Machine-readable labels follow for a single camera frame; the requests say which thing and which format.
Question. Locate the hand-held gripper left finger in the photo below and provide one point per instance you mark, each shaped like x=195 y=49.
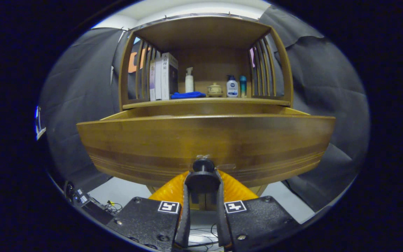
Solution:
x=186 y=217

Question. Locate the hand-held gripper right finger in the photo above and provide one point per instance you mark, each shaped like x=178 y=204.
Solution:
x=221 y=220

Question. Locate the black drawer knob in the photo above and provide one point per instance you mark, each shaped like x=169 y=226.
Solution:
x=203 y=180

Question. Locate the wooden drawer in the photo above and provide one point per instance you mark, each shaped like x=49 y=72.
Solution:
x=152 y=140

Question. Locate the wooden countertop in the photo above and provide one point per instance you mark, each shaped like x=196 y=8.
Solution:
x=205 y=100

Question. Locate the black electronic device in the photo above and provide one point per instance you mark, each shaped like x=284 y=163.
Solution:
x=89 y=206

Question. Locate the blue cloth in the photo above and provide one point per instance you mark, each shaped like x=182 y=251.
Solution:
x=187 y=95

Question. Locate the beige lidded teacup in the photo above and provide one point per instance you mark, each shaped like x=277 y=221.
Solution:
x=214 y=90

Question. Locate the white lotion bottle blue cap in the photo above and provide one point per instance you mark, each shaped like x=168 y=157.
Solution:
x=232 y=89

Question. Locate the white pump bottle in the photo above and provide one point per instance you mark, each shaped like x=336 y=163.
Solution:
x=189 y=84

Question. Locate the teal bottle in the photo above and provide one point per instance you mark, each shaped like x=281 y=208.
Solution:
x=243 y=87

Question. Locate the pale purple book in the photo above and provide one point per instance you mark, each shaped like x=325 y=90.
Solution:
x=152 y=82

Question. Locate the white book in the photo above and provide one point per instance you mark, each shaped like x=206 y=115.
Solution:
x=158 y=80

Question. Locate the grey book with portrait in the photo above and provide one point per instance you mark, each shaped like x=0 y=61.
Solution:
x=171 y=77

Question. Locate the white metal frame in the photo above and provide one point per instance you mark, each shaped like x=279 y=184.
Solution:
x=40 y=131

